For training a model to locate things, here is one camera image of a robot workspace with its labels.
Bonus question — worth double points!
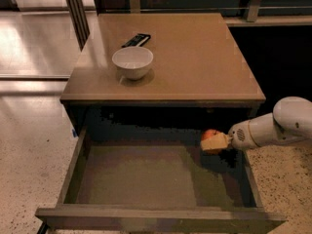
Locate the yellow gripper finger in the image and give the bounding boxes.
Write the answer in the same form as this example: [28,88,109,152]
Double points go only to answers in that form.
[200,132,232,152]

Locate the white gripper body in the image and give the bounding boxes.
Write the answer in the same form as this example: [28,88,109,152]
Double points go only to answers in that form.
[228,120,257,151]

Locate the red apple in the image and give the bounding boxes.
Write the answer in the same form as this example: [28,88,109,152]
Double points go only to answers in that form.
[200,130,223,155]

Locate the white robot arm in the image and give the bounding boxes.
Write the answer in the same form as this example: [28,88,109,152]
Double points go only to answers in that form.
[200,97,312,154]

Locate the brown drawer cabinet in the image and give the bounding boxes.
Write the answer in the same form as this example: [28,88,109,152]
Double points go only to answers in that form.
[60,14,265,131]

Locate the open top drawer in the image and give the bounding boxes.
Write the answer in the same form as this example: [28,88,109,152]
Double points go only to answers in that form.
[35,124,286,234]

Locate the white ceramic bowl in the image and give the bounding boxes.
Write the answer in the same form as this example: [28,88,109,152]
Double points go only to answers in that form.
[112,46,154,80]

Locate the black snack bar wrapper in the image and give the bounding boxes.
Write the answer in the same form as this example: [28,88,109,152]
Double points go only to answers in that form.
[123,33,151,48]

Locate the dark metal post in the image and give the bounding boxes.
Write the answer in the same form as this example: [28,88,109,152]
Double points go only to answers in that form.
[66,0,90,50]

